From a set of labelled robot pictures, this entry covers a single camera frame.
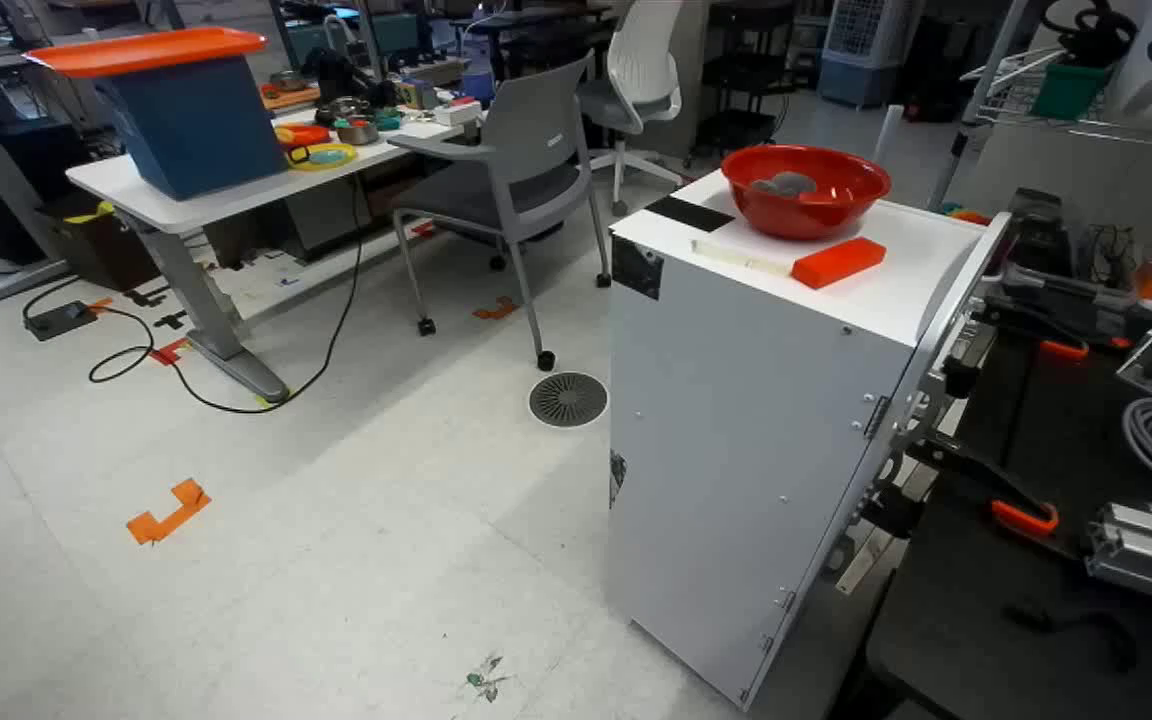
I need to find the small grey soft toy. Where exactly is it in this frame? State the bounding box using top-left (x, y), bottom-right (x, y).
top-left (748, 169), bottom-right (819, 204)

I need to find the red plastic bowl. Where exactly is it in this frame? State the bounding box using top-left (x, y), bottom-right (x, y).
top-left (716, 140), bottom-right (895, 243)

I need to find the round grey floor drain cover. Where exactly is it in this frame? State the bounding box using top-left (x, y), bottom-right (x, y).
top-left (526, 368), bottom-right (612, 431)

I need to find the black rectangular patch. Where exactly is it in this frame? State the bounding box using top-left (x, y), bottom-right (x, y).
top-left (645, 193), bottom-right (736, 231)

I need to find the beige tape strip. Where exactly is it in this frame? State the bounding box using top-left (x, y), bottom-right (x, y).
top-left (688, 238), bottom-right (802, 280)

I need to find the grey office chair on casters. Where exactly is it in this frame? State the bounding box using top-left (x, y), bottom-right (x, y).
top-left (389, 51), bottom-right (615, 378)

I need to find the orange rectangular block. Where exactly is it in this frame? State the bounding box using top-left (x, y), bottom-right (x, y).
top-left (790, 238), bottom-right (891, 291)

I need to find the white office chair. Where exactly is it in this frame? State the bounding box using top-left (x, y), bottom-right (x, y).
top-left (578, 0), bottom-right (688, 204)

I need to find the blue white air cooler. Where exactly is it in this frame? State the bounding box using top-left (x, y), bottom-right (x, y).
top-left (816, 0), bottom-right (930, 113)

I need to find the white desk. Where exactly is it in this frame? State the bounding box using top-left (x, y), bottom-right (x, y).
top-left (63, 113), bottom-right (490, 410)

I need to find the blue storage bin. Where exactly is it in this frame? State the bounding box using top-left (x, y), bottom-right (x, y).
top-left (91, 51), bottom-right (291, 204)

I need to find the black perforated workbench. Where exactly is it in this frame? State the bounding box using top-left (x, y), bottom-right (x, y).
top-left (859, 312), bottom-right (1152, 720)

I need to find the black power brick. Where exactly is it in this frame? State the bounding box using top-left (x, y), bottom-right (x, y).
top-left (21, 298), bottom-right (103, 343)

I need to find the orange bin lid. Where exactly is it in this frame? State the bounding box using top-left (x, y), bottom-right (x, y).
top-left (23, 20), bottom-right (273, 81)

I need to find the green box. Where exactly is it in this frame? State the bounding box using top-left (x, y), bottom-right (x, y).
top-left (1030, 57), bottom-right (1122, 127)

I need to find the black floor cable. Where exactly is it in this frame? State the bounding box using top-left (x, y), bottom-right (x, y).
top-left (83, 238), bottom-right (368, 420)

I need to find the orange bracket floor tape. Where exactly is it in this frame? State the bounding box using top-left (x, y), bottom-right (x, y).
top-left (124, 478), bottom-right (215, 550)

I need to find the black clamp orange handle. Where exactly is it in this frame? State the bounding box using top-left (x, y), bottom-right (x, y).
top-left (906, 431), bottom-right (1068, 550)
top-left (990, 271), bottom-right (1140, 371)

